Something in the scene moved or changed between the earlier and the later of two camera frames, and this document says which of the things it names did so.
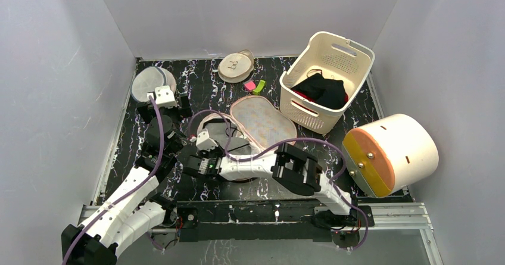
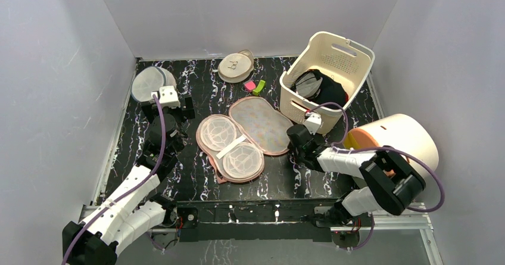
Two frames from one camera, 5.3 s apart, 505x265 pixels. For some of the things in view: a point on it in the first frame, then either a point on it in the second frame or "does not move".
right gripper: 193,152 -> 299,133
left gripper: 184,111 does not move
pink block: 249,86 does not move
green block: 258,90 does not move
